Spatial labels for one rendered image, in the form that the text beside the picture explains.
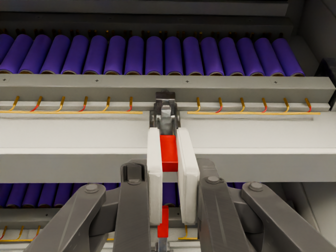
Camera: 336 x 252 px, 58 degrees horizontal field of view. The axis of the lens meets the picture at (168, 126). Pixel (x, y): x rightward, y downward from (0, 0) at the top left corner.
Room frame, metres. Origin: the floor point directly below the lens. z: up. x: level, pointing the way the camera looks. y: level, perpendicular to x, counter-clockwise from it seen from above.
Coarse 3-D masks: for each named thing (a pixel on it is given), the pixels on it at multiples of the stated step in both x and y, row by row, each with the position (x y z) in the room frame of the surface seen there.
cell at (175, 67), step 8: (168, 40) 0.34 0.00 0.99; (176, 40) 0.34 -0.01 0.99; (168, 48) 0.32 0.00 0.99; (176, 48) 0.32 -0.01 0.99; (168, 56) 0.31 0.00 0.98; (176, 56) 0.31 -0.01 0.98; (168, 64) 0.30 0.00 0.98; (176, 64) 0.29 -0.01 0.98; (168, 72) 0.28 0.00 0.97; (176, 72) 0.29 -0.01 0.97
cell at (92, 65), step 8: (96, 40) 0.33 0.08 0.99; (104, 40) 0.34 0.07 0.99; (96, 48) 0.31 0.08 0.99; (104, 48) 0.32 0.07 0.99; (88, 56) 0.30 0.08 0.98; (96, 56) 0.30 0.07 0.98; (104, 56) 0.32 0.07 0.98; (88, 64) 0.29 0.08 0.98; (96, 64) 0.29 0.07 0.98; (96, 72) 0.28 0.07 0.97
